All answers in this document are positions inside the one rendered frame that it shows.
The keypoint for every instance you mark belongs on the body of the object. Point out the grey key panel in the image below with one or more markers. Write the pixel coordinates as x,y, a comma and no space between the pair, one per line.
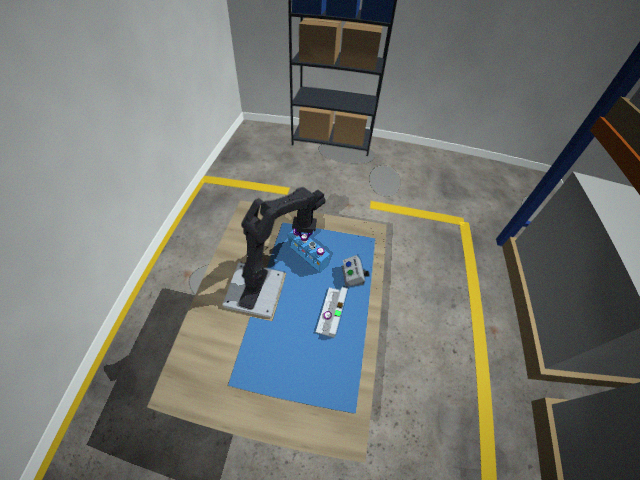
352,271

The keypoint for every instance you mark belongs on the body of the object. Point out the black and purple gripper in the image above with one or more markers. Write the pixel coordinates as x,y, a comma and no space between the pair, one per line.
304,225

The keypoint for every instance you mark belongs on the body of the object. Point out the white rectangular console with lamps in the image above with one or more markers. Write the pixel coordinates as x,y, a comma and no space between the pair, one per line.
334,304

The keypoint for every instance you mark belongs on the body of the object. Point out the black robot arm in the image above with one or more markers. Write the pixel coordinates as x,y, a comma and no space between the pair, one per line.
258,231

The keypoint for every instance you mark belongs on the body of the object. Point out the blue work mat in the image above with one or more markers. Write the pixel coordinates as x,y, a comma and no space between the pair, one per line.
286,358

